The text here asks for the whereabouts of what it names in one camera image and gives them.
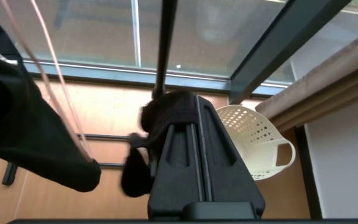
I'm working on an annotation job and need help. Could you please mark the black shorts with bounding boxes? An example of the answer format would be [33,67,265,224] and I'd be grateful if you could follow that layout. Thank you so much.
[0,6,102,193]

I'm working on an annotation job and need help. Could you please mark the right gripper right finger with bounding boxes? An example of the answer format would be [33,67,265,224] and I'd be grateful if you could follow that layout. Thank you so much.
[194,95,266,219]

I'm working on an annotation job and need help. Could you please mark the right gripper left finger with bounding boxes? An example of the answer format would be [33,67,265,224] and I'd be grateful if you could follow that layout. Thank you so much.
[147,123,203,219]

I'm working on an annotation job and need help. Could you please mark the beige curtain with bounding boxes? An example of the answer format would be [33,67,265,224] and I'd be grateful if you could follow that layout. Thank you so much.
[255,26,358,133]

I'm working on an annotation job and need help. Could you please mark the white laundry basket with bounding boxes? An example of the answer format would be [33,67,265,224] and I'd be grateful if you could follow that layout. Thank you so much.
[215,105,296,181]

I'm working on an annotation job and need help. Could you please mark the black garment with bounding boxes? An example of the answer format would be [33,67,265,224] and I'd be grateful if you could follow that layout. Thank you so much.
[120,90,198,198]

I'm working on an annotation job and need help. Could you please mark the window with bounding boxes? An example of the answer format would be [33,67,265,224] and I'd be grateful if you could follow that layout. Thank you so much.
[0,0,358,105]

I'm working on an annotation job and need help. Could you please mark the pink clothes hanger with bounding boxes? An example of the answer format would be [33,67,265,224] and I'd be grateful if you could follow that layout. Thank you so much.
[0,0,93,163]

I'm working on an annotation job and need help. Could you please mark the black clothes rack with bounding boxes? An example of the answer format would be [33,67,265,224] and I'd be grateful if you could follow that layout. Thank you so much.
[1,0,179,187]

